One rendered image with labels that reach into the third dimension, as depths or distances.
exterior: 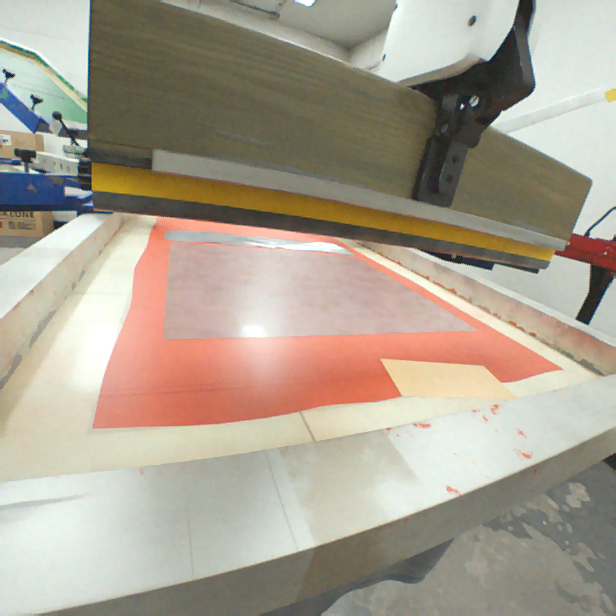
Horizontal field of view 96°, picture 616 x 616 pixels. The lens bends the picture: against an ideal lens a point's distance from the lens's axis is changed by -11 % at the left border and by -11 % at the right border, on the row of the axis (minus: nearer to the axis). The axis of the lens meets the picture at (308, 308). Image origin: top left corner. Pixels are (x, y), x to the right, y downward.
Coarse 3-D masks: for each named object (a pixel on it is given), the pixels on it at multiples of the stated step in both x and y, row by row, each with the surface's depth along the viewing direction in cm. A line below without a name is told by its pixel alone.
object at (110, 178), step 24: (96, 168) 14; (120, 168) 15; (120, 192) 15; (144, 192) 16; (168, 192) 16; (192, 192) 17; (216, 192) 17; (240, 192) 17; (264, 192) 18; (312, 216) 20; (336, 216) 20; (360, 216) 21; (384, 216) 22; (408, 216) 22; (456, 240) 25; (480, 240) 26; (504, 240) 27
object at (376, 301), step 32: (288, 256) 52; (320, 256) 56; (352, 256) 61; (320, 288) 40; (352, 288) 42; (384, 288) 45; (416, 288) 48; (352, 320) 32; (384, 320) 34; (416, 320) 35; (448, 320) 37; (384, 352) 27; (416, 352) 28; (448, 352) 29; (480, 352) 30; (512, 352) 32
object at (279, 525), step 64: (64, 256) 25; (384, 256) 67; (0, 320) 15; (512, 320) 40; (576, 320) 36; (0, 384) 15; (576, 384) 20; (320, 448) 12; (384, 448) 12; (448, 448) 13; (512, 448) 13; (576, 448) 14; (0, 512) 7; (64, 512) 8; (128, 512) 8; (192, 512) 8; (256, 512) 9; (320, 512) 9; (384, 512) 9; (448, 512) 11; (0, 576) 6; (64, 576) 6; (128, 576) 7; (192, 576) 7; (256, 576) 8; (320, 576) 9
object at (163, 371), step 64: (192, 256) 43; (256, 256) 48; (128, 320) 24; (192, 320) 26; (256, 320) 28; (320, 320) 31; (128, 384) 18; (192, 384) 19; (256, 384) 20; (320, 384) 21; (384, 384) 22
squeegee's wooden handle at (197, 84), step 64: (128, 0) 11; (128, 64) 12; (192, 64) 13; (256, 64) 14; (320, 64) 15; (128, 128) 13; (192, 128) 14; (256, 128) 15; (320, 128) 17; (384, 128) 18; (384, 192) 20; (512, 192) 24; (576, 192) 27
